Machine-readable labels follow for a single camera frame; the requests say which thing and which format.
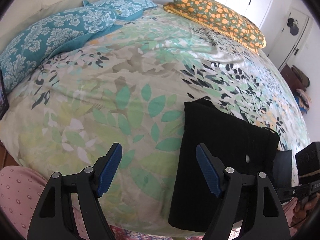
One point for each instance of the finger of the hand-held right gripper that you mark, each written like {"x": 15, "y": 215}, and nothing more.
{"x": 291, "y": 192}

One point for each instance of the person's right hand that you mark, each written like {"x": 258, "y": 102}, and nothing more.
{"x": 301, "y": 208}

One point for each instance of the olive brown bag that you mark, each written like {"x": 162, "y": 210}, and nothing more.
{"x": 301, "y": 75}

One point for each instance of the patterned red rug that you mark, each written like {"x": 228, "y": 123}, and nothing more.
{"x": 140, "y": 236}

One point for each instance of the pink dotted pajama pants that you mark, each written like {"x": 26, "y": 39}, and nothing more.
{"x": 15, "y": 192}

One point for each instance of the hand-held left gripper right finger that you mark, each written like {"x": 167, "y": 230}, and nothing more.
{"x": 208, "y": 170}

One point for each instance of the orange floral green pillow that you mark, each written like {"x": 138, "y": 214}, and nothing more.
{"x": 220, "y": 15}

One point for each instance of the black smartphone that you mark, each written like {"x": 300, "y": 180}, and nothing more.
{"x": 3, "y": 97}

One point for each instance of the black pants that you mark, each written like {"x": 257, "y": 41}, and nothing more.
{"x": 225, "y": 135}

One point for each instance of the dark wooden cabinet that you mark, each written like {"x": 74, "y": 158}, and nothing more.
{"x": 288, "y": 75}

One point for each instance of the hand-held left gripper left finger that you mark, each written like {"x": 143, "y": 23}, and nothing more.
{"x": 111, "y": 170}

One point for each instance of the bed with floral leaf sheet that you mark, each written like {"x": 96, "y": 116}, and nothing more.
{"x": 125, "y": 80}

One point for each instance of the teal damask pillow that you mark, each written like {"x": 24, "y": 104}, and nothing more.
{"x": 50, "y": 35}
{"x": 125, "y": 5}

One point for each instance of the black hanging hat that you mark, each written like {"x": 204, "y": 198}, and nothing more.
{"x": 293, "y": 27}

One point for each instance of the white door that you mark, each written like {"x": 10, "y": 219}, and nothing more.
{"x": 287, "y": 42}

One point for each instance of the pile of clothes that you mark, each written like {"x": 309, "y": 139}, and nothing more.
{"x": 303, "y": 97}

